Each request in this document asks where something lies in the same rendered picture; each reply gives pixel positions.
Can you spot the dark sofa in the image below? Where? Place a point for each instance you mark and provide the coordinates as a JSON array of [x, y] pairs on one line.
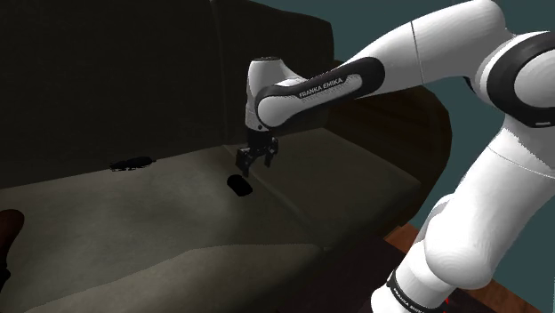
[[173, 225]]

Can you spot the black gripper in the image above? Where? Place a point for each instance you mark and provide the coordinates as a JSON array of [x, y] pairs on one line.
[[259, 142]]

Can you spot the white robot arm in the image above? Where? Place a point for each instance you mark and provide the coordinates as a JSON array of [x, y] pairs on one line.
[[468, 225]]

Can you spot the black phone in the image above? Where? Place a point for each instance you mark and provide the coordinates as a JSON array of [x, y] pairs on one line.
[[239, 185]]

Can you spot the black flat object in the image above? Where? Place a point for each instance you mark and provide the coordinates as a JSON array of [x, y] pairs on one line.
[[132, 164]]

